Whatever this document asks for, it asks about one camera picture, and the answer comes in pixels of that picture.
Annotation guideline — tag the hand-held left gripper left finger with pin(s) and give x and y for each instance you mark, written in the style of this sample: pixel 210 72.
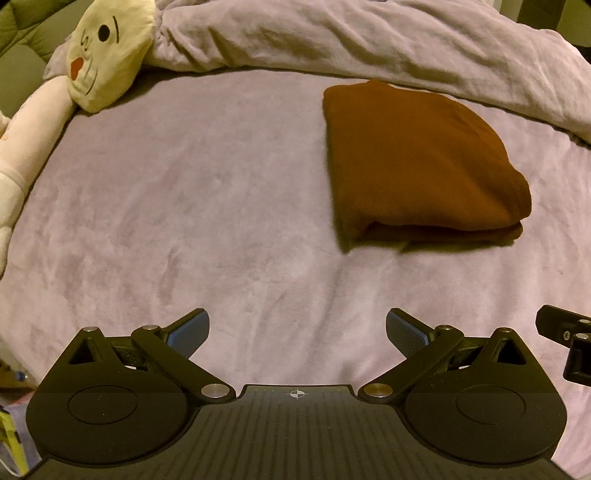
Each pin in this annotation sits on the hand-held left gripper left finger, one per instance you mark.
pixel 191 325

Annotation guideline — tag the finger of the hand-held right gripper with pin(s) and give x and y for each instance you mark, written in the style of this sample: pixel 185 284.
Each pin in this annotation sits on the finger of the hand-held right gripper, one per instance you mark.
pixel 554 321

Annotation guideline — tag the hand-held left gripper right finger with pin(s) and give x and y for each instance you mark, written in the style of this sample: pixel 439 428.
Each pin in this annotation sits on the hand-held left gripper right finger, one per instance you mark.
pixel 408 328

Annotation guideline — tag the brown button cardigan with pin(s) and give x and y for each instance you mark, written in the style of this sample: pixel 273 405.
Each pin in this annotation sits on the brown button cardigan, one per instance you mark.
pixel 415 161

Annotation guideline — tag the lilac bed sheet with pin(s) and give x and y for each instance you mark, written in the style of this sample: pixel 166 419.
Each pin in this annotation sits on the lilac bed sheet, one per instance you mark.
pixel 184 207

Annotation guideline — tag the yellow green object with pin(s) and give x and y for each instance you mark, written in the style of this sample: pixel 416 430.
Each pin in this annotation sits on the yellow green object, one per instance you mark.
pixel 11 438

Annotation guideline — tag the cream plush toy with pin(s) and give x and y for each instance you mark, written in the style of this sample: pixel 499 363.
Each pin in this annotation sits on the cream plush toy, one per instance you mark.
pixel 111 46

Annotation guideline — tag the lilac duvet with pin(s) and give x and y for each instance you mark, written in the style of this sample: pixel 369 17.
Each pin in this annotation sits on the lilac duvet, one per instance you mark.
pixel 346 37

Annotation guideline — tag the green sofa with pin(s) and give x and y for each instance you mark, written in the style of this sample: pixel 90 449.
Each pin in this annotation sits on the green sofa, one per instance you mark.
pixel 23 69

